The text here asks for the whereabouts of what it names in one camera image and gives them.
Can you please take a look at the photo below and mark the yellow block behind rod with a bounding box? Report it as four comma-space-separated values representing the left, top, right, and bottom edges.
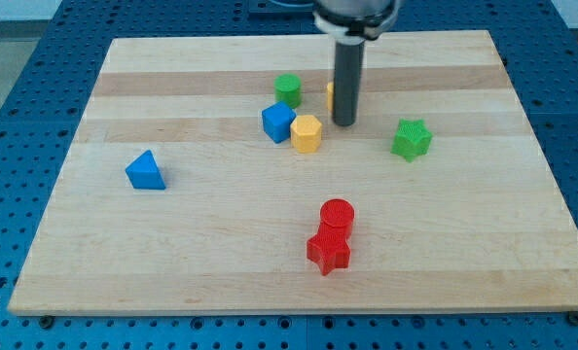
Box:
326, 82, 334, 113

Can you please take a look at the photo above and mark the green cylinder block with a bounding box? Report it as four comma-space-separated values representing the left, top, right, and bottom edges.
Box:
273, 73, 302, 108

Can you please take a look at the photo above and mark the blue cube block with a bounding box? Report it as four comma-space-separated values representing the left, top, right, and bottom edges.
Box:
262, 101, 297, 144

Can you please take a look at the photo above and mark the yellow hexagon block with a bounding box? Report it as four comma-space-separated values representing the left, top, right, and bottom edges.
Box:
290, 115, 322, 154

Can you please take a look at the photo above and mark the blue triangle block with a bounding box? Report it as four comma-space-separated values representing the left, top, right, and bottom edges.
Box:
125, 150, 166, 191

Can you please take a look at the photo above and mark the red star block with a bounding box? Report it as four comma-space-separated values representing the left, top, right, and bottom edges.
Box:
307, 223, 352, 276

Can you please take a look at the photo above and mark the green star block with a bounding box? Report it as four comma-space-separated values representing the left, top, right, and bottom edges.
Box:
390, 119, 432, 162

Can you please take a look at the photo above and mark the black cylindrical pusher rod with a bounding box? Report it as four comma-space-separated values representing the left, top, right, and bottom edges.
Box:
332, 42, 364, 126

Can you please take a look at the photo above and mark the red cylinder block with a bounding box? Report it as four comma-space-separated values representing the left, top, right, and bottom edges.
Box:
318, 198, 355, 240

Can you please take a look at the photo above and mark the wooden board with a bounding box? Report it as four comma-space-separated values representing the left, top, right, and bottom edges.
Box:
8, 30, 578, 316

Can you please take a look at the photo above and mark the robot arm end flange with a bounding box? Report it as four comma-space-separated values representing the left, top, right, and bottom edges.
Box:
312, 0, 405, 45

